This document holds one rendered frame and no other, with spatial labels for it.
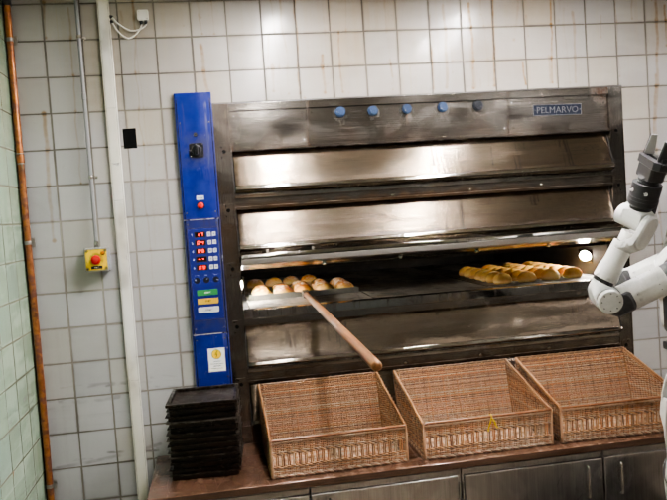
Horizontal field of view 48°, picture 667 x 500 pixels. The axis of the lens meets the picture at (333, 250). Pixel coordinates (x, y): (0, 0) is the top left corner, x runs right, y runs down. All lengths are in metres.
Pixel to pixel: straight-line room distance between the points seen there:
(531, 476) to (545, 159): 1.45
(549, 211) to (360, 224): 0.91
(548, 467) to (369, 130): 1.63
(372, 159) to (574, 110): 1.01
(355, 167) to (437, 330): 0.85
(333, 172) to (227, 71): 0.64
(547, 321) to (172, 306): 1.75
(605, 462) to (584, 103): 1.65
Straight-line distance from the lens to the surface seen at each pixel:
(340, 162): 3.39
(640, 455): 3.41
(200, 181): 3.30
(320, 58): 3.43
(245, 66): 3.40
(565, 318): 3.74
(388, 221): 3.42
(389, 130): 3.46
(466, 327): 3.56
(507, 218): 3.58
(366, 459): 3.12
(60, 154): 3.40
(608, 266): 2.44
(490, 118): 3.61
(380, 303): 3.43
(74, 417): 3.49
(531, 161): 3.64
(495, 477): 3.16
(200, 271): 3.30
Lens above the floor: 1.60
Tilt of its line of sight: 3 degrees down
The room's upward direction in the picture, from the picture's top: 4 degrees counter-clockwise
